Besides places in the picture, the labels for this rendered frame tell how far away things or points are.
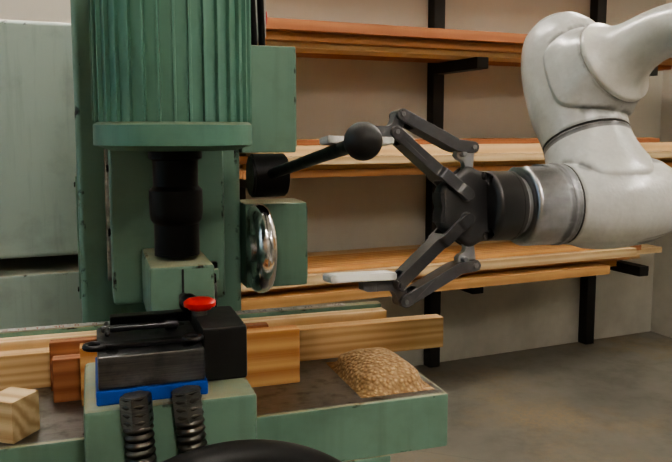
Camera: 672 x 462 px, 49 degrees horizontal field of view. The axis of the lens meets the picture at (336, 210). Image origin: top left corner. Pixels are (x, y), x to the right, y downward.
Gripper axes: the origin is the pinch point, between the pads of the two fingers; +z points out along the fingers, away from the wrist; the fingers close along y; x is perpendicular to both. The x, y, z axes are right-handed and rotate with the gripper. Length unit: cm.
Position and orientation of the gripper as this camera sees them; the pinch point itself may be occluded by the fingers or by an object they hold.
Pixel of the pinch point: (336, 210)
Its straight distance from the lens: 73.3
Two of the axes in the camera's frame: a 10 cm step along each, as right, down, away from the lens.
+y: -0.2, -10.0, -0.2
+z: -9.5, 0.3, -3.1
